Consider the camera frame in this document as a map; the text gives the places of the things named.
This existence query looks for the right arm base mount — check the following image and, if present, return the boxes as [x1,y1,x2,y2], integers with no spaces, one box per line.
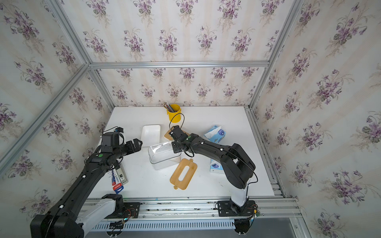
[215,199,261,235]

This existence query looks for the yellow metal pen bucket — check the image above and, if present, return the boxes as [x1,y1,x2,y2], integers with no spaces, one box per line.
[167,104,181,124]

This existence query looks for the white box with bamboo lid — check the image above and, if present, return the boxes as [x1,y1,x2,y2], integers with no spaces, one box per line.
[164,126,190,141]

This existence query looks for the white plastic tray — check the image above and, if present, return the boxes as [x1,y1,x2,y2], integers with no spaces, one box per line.
[141,125,161,147]

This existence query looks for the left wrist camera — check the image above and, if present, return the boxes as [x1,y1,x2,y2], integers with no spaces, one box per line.
[114,127,124,134]

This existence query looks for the colored pencils bundle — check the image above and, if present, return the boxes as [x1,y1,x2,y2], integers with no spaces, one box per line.
[163,102,176,113]

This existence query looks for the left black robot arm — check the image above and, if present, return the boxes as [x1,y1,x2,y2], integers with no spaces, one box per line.
[30,138,143,238]

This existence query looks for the bamboo tissue box lid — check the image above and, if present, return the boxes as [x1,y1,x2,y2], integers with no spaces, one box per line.
[170,159,197,190]

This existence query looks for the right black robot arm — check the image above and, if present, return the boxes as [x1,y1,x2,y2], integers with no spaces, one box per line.
[169,126,257,208]

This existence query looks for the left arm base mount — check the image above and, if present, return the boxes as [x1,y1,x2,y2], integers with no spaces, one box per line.
[102,194,140,237]

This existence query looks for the clear plastic tissue box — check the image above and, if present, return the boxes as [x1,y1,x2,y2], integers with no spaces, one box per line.
[148,141,181,171]

